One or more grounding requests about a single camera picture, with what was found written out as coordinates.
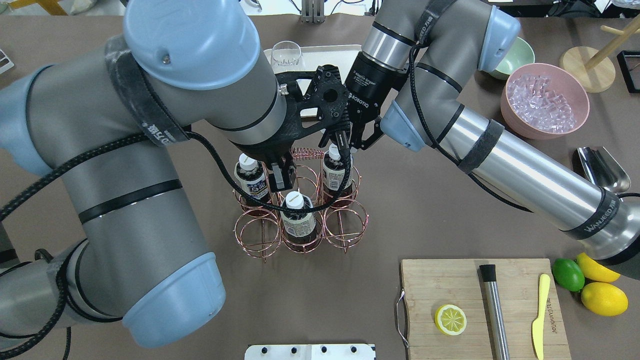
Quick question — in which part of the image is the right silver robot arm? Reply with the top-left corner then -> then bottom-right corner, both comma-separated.
347,0 -> 640,280

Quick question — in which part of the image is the black wine glass rack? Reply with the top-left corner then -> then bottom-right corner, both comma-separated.
616,50 -> 640,94

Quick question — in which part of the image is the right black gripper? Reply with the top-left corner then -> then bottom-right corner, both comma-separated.
318,51 -> 407,151

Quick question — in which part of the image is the wooden cutting board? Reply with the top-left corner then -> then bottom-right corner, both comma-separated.
400,259 -> 551,360

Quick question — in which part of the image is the cream serving tray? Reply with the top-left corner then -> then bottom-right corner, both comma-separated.
263,44 -> 363,121

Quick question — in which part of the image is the green lime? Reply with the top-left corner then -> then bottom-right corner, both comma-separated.
551,258 -> 586,292

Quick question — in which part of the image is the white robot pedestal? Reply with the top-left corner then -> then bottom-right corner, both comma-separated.
244,343 -> 377,360

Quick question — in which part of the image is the yellow lemon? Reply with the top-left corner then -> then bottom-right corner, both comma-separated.
580,282 -> 629,317
575,252 -> 621,283

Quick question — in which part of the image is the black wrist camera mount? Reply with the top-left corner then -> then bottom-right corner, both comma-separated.
275,64 -> 350,141

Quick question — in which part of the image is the tea bottle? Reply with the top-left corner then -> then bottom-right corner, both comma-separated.
234,153 -> 271,203
322,143 -> 354,208
280,191 -> 318,251

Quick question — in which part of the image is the copper wire bottle basket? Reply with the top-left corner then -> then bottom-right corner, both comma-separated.
233,147 -> 370,260

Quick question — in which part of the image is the half lemon slice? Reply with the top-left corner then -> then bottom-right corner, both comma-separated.
434,304 -> 467,337

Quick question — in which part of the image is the wooden cup tree stand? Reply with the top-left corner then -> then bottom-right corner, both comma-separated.
559,16 -> 640,93

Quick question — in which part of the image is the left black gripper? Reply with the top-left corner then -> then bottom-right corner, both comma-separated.
230,120 -> 301,192

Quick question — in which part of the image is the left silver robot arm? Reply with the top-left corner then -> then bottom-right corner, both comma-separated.
1,0 -> 286,360

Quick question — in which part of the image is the green bowl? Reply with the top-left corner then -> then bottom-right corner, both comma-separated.
489,37 -> 536,80

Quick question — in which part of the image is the pink bowl with ice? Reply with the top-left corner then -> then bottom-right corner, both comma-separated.
500,63 -> 590,140

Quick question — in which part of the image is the yellow plastic knife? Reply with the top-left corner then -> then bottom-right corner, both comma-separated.
531,273 -> 551,360

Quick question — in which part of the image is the steel muddler black tip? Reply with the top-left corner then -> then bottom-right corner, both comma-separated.
478,264 -> 511,360

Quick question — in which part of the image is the steel ice scoop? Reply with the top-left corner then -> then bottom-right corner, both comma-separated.
577,146 -> 631,194

